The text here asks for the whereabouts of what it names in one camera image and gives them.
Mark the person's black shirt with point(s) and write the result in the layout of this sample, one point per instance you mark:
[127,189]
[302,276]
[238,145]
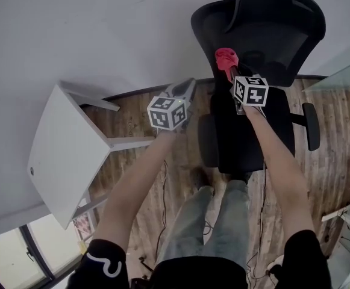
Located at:
[198,275]

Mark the black mesh chair backrest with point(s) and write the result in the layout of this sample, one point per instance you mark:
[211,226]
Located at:
[211,26]

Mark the person's blue jeans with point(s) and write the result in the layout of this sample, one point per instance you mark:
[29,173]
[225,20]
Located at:
[192,221]

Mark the black chair armrest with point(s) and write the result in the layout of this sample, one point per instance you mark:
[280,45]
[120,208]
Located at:
[311,125]
[208,140]

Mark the black mesh chair headrest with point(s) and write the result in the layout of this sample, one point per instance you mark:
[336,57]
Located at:
[283,11]

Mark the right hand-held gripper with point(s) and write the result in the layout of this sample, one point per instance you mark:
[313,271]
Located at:
[254,95]

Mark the person's left forearm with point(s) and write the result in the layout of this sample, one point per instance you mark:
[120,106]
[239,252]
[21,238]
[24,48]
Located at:
[132,191]

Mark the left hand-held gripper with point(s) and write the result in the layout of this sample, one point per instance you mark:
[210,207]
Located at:
[162,116]

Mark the frosted glass door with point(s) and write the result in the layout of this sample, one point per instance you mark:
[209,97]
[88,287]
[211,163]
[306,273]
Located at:
[343,77]

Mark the person's right forearm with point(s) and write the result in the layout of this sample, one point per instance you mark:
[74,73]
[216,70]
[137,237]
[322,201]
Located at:
[283,176]

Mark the black framed window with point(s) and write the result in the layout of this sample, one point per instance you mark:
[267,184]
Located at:
[6,251]

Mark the black chair seat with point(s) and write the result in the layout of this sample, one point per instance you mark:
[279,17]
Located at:
[238,143]

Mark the red checkered board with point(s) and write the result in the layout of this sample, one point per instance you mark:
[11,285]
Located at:
[83,226]

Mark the red cloth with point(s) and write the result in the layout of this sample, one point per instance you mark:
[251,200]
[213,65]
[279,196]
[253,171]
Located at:
[226,59]

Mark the white square table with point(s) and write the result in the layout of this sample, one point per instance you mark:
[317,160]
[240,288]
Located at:
[63,149]

